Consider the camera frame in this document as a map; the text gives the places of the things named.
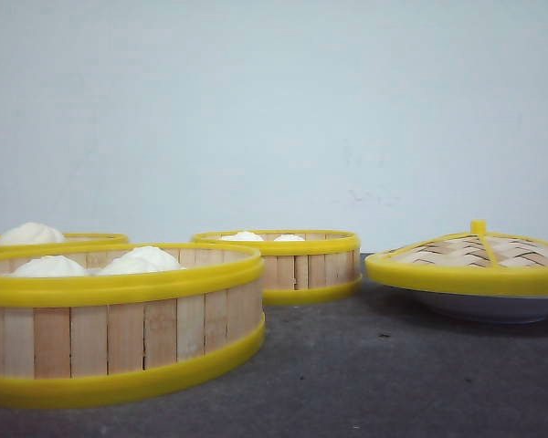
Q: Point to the white bun front left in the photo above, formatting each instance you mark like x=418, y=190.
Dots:
x=50, y=266

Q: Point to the white bun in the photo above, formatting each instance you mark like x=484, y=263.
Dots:
x=243, y=236
x=141, y=260
x=50, y=266
x=289, y=238

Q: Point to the white bun middle left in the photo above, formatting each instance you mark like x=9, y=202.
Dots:
x=243, y=236

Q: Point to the white bun middle right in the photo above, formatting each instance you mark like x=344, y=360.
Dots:
x=289, y=238

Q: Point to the white bun rear basket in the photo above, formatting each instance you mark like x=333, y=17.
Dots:
x=32, y=233

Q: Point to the white shallow plate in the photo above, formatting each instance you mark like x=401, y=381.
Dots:
x=482, y=308

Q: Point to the white bun front right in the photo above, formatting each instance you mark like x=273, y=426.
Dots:
x=141, y=260

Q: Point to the woven bamboo steamer lid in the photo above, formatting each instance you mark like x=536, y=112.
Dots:
x=477, y=262

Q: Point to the bamboo steamer basket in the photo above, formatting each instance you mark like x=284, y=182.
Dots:
x=325, y=267
x=85, y=239
x=80, y=341

